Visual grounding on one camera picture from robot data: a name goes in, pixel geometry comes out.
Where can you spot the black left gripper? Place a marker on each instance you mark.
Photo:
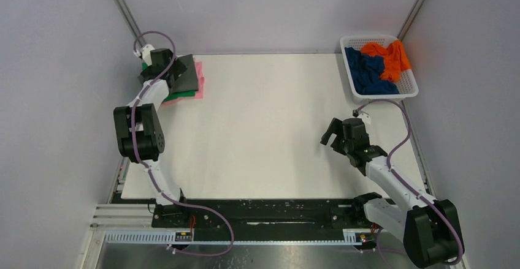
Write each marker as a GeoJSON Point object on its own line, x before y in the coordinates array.
{"type": "Point", "coordinates": [175, 69]}

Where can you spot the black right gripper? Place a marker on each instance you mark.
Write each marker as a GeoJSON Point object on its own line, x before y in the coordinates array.
{"type": "Point", "coordinates": [339, 138]}

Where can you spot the grey t-shirt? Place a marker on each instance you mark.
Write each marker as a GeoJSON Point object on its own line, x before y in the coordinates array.
{"type": "Point", "coordinates": [180, 77]}

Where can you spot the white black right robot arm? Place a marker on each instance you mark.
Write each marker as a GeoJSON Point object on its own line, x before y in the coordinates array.
{"type": "Point", "coordinates": [429, 229]}

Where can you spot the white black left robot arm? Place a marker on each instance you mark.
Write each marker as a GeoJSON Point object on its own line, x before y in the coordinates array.
{"type": "Point", "coordinates": [140, 137]}

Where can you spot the folded pink t-shirt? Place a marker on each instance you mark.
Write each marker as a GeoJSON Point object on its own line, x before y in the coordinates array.
{"type": "Point", "coordinates": [197, 94]}

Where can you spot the folded green t-shirt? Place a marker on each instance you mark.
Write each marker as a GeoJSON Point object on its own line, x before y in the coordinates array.
{"type": "Point", "coordinates": [182, 79]}

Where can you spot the blue t-shirt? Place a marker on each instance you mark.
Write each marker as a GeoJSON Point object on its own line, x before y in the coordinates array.
{"type": "Point", "coordinates": [365, 71]}

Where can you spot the white plastic laundry basket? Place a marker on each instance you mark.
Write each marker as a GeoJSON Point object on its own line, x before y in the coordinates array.
{"type": "Point", "coordinates": [407, 85]}

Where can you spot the orange t-shirt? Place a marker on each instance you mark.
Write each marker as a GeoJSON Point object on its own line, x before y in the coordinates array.
{"type": "Point", "coordinates": [394, 56]}

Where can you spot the aluminium frame rail left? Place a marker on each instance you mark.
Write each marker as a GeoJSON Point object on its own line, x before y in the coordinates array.
{"type": "Point", "coordinates": [140, 48]}

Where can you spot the aluminium frame rail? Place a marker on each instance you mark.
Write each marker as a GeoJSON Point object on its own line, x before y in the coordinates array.
{"type": "Point", "coordinates": [416, 7]}
{"type": "Point", "coordinates": [140, 48]}

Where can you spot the aluminium frame rail right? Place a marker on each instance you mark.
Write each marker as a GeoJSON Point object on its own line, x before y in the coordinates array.
{"type": "Point", "coordinates": [416, 7]}

